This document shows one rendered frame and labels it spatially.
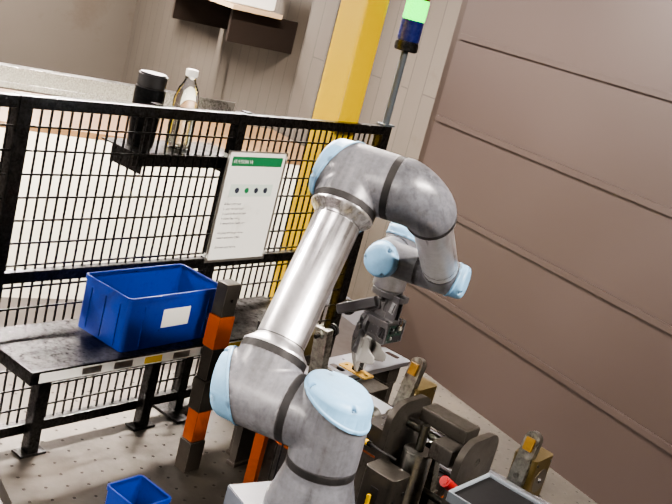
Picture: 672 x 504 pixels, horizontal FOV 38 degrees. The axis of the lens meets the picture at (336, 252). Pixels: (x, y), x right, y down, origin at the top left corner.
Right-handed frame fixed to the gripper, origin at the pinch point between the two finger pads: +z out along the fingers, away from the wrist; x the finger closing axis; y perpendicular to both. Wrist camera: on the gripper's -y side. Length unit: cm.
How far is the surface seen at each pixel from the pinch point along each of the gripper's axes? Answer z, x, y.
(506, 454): 40, 83, 7
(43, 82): 27, 185, -408
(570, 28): -87, 253, -104
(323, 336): -9.7, -17.3, 0.9
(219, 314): -1.7, -18.4, -29.2
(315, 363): -2.6, -16.2, 0.0
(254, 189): -24, 11, -55
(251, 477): 31.4, -16.3, -9.0
